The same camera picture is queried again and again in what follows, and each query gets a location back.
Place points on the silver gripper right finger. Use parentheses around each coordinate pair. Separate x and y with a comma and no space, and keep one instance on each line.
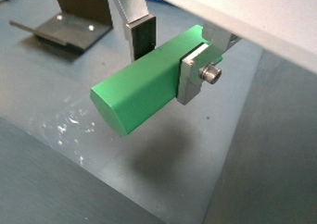
(196,65)

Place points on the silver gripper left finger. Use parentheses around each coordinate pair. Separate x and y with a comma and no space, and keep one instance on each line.
(139,25)

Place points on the green hexagonal prism block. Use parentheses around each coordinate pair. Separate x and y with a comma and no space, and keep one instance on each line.
(132,94)

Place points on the black curved cradle stand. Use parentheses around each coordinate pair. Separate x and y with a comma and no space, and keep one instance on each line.
(77,26)

